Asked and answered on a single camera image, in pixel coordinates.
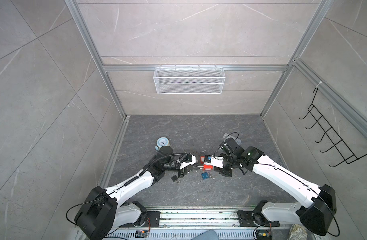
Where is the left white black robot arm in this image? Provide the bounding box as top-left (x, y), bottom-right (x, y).
top-left (67, 146), bottom-right (197, 240)

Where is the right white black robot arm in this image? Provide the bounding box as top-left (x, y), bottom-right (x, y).
top-left (204, 137), bottom-right (336, 236)

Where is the white wire mesh basket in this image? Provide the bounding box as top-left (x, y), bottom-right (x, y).
top-left (153, 67), bottom-right (225, 95)

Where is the small black padlock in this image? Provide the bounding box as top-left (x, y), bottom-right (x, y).
top-left (171, 176), bottom-right (181, 184)

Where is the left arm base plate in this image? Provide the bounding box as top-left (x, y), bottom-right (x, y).
top-left (133, 211), bottom-right (161, 228)

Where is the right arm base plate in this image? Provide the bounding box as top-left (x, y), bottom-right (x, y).
top-left (236, 210), bottom-right (280, 227)

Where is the black wire hook rack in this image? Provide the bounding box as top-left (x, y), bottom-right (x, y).
top-left (298, 88), bottom-right (367, 168)

